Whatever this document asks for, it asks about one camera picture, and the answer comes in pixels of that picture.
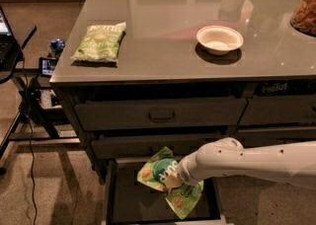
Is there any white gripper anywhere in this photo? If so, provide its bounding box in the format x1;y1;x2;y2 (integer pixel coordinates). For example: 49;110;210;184
164;153;198;193

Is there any green dang rice chip bag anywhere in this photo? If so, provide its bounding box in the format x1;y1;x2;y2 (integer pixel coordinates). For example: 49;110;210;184
137;147;203;219

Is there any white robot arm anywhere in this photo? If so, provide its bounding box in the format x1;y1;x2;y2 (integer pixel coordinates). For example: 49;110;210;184
164;137;316;189

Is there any middle left drawer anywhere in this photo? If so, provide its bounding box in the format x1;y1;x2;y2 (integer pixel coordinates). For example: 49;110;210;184
91;133;223;159

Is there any open bottom drawer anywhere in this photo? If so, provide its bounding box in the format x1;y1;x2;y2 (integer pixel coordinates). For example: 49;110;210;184
102;159;227;225

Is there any top left drawer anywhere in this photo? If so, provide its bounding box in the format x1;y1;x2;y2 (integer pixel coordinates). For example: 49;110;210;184
74;97;247;131

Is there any middle right drawer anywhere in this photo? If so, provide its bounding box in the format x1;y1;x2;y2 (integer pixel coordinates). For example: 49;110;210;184
233;126;316;147

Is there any green jalapeno chip bag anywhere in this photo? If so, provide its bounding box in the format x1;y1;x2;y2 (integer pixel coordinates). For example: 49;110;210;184
72;22;126;63

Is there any white paper bowl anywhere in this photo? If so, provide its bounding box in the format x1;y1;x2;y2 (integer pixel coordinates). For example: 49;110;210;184
197;26;244;55

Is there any black phone with screen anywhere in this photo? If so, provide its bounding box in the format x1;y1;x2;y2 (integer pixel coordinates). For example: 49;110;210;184
39;57;57;77

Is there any blue can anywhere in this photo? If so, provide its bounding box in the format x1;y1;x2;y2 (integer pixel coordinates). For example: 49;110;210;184
49;38;65;58

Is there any dark cabinet frame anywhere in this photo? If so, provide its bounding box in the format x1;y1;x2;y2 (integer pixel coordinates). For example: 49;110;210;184
52;80;316;188

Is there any black hanging cable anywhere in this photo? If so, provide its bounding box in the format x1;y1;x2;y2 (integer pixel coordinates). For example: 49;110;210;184
20;49;40;225

